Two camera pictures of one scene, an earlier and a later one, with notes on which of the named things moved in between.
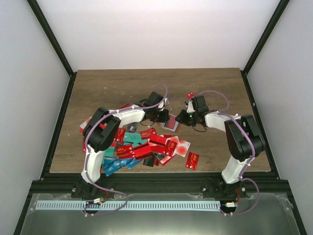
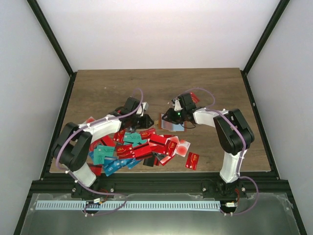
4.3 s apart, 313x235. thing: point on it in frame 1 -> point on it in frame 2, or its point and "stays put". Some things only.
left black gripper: (164, 118) -> (146, 124)
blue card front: (113, 164) stays put
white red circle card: (182, 148) stays put
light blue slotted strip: (128, 205) stays put
